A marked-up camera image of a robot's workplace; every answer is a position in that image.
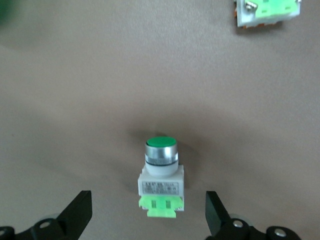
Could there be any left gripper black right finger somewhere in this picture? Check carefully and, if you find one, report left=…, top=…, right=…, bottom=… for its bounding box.
left=205, top=190, right=303, bottom=240

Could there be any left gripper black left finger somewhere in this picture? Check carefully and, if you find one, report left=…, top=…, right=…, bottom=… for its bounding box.
left=0, top=190, right=93, bottom=240

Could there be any green push button white body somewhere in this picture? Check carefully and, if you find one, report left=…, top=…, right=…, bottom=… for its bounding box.
left=136, top=136, right=185, bottom=219
left=233, top=0, right=302, bottom=29

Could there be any brown table cover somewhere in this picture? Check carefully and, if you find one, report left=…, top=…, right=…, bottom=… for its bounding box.
left=0, top=0, right=320, bottom=240

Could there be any green plastic tray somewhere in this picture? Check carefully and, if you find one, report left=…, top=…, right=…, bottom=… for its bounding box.
left=0, top=0, right=16, bottom=26

